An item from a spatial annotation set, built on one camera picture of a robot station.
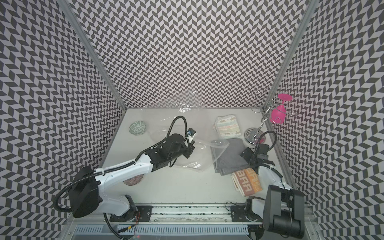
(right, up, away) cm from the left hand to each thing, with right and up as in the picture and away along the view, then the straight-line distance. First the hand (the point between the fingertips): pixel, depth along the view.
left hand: (193, 143), depth 80 cm
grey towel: (+19, -10, +7) cm, 23 cm away
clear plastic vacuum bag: (+5, +13, +22) cm, 26 cm away
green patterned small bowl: (-41, +7, +25) cm, 49 cm away
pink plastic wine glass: (+49, +15, +6) cm, 52 cm away
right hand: (+32, -11, +10) cm, 36 cm away
